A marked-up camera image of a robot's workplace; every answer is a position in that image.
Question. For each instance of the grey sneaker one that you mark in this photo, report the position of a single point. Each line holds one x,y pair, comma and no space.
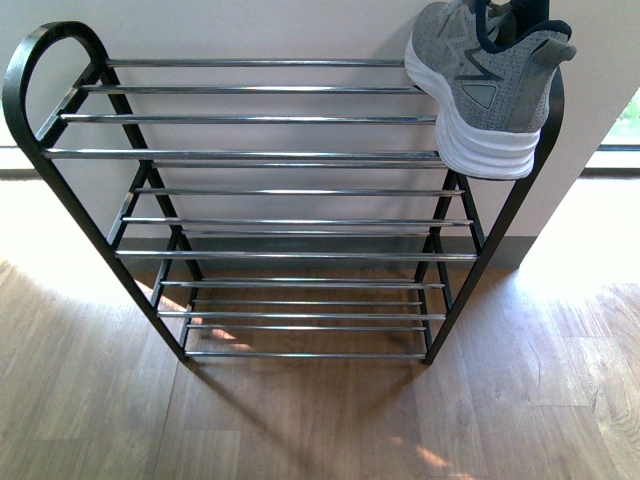
489,66

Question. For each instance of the black metal shoe rack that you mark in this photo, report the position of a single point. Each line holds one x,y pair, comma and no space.
158,255

